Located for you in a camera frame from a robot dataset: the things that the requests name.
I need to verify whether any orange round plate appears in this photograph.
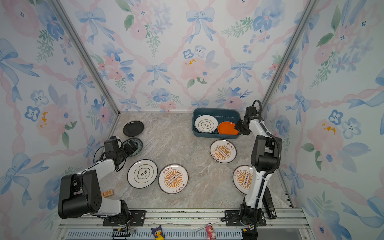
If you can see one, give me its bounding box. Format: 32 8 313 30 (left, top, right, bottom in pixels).
218 122 239 136

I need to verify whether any white plate clover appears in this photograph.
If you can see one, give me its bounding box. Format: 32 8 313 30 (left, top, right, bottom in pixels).
194 115 219 133
127 159 158 189

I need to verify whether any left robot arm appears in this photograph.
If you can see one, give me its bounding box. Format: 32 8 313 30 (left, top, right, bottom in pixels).
58 136 141 226

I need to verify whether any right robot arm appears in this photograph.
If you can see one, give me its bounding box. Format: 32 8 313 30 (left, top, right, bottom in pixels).
236 114 282 220

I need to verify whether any teal plastic bin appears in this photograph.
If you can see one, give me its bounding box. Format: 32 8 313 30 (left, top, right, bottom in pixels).
192 108 241 139

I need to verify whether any teal patterned small plate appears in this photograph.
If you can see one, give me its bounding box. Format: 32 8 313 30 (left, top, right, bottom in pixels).
123 138 144 157

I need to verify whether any black round plate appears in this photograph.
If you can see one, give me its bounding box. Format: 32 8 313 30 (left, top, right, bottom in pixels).
123 121 145 137

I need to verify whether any orange sunburst plate back right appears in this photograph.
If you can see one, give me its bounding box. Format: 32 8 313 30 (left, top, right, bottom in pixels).
210 140 237 164

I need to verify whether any orange sunburst plate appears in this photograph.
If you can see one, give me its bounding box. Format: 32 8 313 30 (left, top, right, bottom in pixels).
233 165 253 195
158 164 189 195
210 140 237 164

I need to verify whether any small wooden block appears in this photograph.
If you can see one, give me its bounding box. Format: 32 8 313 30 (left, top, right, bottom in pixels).
102 189 114 198

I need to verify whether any orange sunburst plate front right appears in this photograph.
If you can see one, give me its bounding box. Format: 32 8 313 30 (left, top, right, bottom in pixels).
233 165 253 195

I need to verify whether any orange sunburst plate centre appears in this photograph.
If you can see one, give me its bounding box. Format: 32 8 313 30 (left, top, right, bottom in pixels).
158 164 189 195

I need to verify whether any purple yellow toy figure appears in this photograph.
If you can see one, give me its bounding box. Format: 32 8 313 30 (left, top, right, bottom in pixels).
151 225 165 240

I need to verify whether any pink toy figure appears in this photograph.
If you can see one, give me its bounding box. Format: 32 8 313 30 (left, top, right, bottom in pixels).
206 223 217 240

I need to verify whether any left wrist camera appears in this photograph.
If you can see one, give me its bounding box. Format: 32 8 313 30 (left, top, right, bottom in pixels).
104 136 120 155

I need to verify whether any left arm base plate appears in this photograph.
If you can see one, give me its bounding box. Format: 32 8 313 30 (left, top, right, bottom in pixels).
103 210 147 227

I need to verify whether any aluminium front rail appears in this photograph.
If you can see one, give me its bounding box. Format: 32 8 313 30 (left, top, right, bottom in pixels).
52 209 315 240

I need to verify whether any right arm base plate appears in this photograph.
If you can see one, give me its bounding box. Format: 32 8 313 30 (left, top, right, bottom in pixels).
221 209 267 228

